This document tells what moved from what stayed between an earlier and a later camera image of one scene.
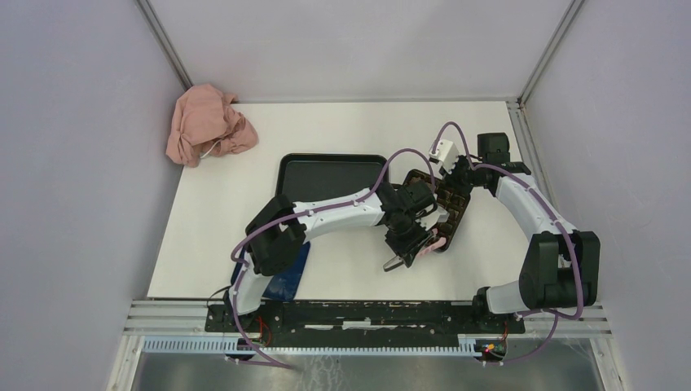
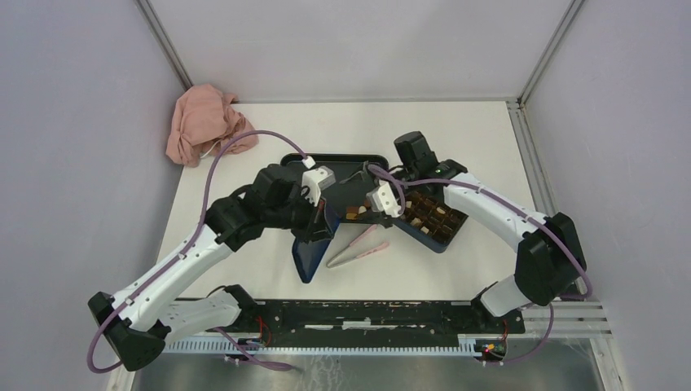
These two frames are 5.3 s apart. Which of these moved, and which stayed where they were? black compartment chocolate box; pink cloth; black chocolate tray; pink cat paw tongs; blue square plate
Moved: blue square plate; pink cat paw tongs; black compartment chocolate box
Stayed: black chocolate tray; pink cloth
